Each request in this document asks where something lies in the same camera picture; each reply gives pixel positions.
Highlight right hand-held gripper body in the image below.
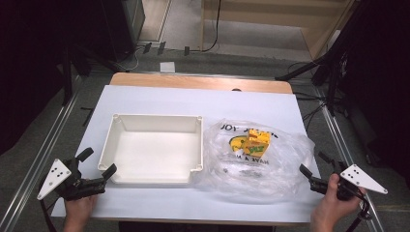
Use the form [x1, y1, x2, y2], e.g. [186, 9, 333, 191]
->
[308, 159, 390, 202]

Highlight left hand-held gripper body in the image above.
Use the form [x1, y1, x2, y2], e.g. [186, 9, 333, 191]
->
[37, 157, 108, 202]

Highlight clear printed plastic bag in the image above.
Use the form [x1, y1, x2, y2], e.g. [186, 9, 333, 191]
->
[192, 118, 316, 205]

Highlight white plastic tray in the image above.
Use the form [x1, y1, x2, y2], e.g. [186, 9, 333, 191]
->
[97, 113, 205, 186]

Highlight yellow snack packet green label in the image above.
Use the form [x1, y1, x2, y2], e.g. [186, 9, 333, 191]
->
[241, 138, 271, 159]

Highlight person's left hand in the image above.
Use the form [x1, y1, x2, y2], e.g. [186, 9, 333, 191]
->
[63, 193, 100, 225]

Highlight person's right hand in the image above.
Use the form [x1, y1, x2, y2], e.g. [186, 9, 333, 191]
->
[309, 173, 367, 226]

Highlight black tripod stand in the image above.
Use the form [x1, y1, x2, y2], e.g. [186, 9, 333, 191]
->
[60, 43, 121, 107]
[275, 47, 351, 118]

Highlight dark curtain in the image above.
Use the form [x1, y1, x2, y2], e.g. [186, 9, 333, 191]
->
[335, 0, 410, 189]
[0, 0, 110, 157]

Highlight white table mat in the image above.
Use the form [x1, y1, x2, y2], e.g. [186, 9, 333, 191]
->
[51, 84, 324, 224]

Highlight white paper sheet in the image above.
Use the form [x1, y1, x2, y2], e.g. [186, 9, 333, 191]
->
[160, 61, 177, 73]

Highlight wooden table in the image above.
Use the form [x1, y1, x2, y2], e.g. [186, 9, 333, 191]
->
[109, 72, 294, 95]

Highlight black cabinet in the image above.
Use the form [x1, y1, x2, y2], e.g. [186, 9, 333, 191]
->
[102, 0, 147, 63]

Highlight light wooden shelf unit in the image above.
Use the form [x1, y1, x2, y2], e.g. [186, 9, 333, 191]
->
[200, 0, 360, 61]

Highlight metal floor rail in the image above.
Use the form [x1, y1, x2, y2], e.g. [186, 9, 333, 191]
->
[0, 74, 82, 232]
[312, 86, 385, 232]

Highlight right hand-held gripper cable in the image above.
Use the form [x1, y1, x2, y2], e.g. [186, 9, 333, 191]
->
[345, 185, 372, 232]

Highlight hand-held gripper cable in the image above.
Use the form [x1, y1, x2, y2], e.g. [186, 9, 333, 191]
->
[345, 185, 372, 232]
[39, 185, 59, 232]

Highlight left hand-held gripper cable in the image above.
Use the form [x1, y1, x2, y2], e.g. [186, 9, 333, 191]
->
[39, 185, 59, 232]

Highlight black floor cables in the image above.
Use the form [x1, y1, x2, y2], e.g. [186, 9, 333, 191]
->
[288, 61, 333, 131]

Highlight white floor cable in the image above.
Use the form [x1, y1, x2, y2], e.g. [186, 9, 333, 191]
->
[116, 46, 143, 73]

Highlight black hanging cable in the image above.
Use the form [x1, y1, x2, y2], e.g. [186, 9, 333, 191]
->
[200, 0, 223, 53]

